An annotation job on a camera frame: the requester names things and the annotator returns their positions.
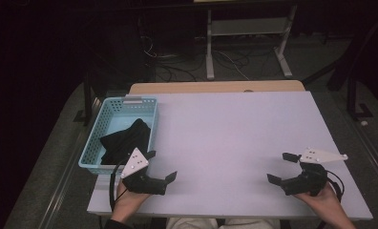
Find person's light trousers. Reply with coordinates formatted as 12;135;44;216
165;217;282;229

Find person's left hand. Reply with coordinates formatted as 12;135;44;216
111;180;152;221

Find black cloth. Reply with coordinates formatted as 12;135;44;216
99;117;153;166

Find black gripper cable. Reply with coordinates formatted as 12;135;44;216
109;158;128;212
325;169;346;203

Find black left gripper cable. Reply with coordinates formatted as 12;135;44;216
109;158;128;212

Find light blue plastic basket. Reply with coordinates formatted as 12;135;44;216
77;95;159;176

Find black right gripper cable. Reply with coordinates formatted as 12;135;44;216
325;169;346;203

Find white metal stand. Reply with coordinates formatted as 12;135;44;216
204;3;299;81

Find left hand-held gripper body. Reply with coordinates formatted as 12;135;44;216
119;147;167;196

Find wooden table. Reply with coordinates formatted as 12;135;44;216
128;79;306;95

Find bundle of floor cables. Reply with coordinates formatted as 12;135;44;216
140;34;252;82

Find black metal stand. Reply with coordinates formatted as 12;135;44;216
73;72;97;126
345;75;374;121

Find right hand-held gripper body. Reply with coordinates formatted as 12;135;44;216
281;147;348;196

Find person's right hand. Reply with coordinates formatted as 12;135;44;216
293;183;347;221

